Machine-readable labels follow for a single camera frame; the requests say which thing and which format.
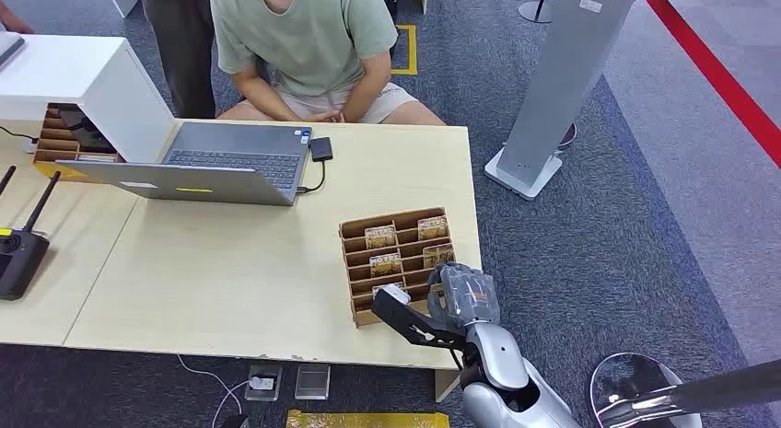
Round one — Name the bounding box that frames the thin black cable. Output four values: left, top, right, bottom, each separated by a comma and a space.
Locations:
0, 125, 40, 145

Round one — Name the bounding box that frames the red barrier belt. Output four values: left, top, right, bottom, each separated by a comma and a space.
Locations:
640, 0, 781, 169

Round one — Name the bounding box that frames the black adapter hub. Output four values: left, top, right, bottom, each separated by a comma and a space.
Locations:
309, 136, 334, 163

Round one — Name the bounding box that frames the chrome stanchion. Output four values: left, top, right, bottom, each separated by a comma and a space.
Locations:
588, 352, 781, 428

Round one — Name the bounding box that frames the grey flat device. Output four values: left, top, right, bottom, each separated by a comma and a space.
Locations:
0, 31, 28, 72

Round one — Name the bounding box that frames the wooden table leg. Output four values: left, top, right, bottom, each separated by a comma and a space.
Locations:
434, 368, 462, 404

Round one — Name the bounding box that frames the standing person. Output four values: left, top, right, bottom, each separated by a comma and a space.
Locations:
136, 0, 218, 121

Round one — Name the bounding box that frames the floor socket with white plug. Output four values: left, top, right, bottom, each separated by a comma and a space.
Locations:
244, 364, 285, 403

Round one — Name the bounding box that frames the white box cabinet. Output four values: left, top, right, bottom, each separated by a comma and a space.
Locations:
0, 34, 177, 165

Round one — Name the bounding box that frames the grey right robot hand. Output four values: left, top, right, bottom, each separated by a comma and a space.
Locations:
425, 261, 502, 336

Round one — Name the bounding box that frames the cardboard card holder with cards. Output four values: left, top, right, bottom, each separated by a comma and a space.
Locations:
338, 206, 458, 329

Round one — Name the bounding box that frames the black router with antennas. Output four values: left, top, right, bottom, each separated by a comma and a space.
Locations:
0, 165, 63, 302

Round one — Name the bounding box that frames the grey laptop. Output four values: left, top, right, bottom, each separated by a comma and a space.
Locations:
54, 121, 313, 207

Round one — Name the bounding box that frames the brown hotel key card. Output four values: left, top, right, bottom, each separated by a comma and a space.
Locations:
417, 215, 451, 242
365, 226, 399, 250
368, 253, 404, 279
422, 243, 457, 270

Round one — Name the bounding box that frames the white cable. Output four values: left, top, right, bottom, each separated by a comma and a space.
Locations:
176, 354, 252, 428

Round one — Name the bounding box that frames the seated person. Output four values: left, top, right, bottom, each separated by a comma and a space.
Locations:
209, 0, 448, 127

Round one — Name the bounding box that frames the metal floor socket plate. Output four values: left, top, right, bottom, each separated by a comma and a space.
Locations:
294, 363, 332, 402

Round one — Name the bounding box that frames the round stanchion base with pole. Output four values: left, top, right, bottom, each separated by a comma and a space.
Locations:
517, 0, 554, 25

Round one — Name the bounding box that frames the black device in holder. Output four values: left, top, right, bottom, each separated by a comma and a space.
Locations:
57, 108, 118, 155

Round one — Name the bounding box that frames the yellow tape strip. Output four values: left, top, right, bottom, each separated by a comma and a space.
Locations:
285, 409, 451, 428

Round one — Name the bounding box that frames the cardboard card holder under cabinet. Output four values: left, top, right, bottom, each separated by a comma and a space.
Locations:
31, 103, 127, 184

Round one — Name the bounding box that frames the grey standing kiosk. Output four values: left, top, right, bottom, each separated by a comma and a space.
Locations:
484, 0, 643, 202

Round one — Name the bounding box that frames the black hub cable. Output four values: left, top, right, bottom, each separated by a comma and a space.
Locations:
296, 160, 328, 196

